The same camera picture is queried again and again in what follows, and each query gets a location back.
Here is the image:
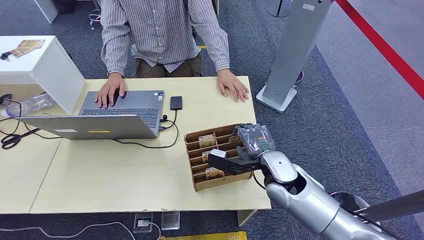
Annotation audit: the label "person's left hand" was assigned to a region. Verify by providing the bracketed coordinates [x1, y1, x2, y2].
[216, 68, 250, 103]

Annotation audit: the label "person's right hand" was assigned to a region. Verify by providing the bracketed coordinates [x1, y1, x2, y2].
[94, 72, 127, 110]

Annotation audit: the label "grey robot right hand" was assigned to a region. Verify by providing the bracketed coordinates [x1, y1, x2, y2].
[233, 123, 277, 162]

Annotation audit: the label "cardboard card organizer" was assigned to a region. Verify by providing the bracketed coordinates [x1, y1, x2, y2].
[184, 124, 254, 192]

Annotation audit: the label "person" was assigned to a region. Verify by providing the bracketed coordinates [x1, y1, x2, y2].
[99, 0, 231, 79]

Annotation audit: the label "grey laptop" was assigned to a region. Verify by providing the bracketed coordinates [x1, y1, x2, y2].
[14, 90, 166, 141]

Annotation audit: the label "white pillar base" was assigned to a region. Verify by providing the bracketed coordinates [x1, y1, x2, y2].
[255, 84, 298, 114]

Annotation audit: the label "white cabinet box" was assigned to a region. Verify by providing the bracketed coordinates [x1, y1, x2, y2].
[0, 35, 86, 115]

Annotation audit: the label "silver metal pillar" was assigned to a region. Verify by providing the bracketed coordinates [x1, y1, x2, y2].
[266, 0, 332, 107]

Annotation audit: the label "wooden desk leg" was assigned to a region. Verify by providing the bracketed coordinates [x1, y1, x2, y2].
[237, 209, 258, 227]

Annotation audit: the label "clear plastic water bottle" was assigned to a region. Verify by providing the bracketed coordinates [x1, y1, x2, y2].
[0, 93, 56, 118]

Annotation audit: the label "grey stanchion base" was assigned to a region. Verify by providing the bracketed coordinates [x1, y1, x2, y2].
[267, 0, 292, 18]

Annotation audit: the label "white furniture block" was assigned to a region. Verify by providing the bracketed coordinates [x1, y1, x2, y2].
[33, 0, 60, 24]

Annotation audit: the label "yellow patterned packet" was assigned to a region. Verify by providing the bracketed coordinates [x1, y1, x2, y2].
[160, 231, 248, 240]

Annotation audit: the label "round black object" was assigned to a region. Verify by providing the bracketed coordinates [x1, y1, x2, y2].
[0, 94, 13, 110]

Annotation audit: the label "black scissors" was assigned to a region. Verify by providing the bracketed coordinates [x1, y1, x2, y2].
[0, 128, 41, 150]

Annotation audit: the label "metal floor plate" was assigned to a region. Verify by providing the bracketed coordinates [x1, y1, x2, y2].
[160, 211, 181, 231]

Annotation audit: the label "floor power socket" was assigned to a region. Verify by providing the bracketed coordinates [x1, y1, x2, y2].
[133, 212, 154, 234]

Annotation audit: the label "red floor tape strip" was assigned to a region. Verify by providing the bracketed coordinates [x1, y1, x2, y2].
[334, 0, 424, 100]

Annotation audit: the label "dark grey pole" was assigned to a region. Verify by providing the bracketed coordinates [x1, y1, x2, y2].
[352, 190, 424, 223]

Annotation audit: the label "pale wrist camera, black bracket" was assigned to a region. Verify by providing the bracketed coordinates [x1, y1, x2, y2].
[207, 149, 263, 176]

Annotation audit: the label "black drive cable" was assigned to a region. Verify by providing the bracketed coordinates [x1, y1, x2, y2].
[111, 109, 180, 150]

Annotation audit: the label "white wire frame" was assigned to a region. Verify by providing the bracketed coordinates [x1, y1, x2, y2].
[88, 8, 102, 30]

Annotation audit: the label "thin black cable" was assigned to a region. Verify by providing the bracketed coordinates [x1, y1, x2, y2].
[0, 98, 62, 140]

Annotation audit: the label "white power cable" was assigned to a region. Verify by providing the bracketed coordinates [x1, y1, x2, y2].
[0, 221, 162, 240]

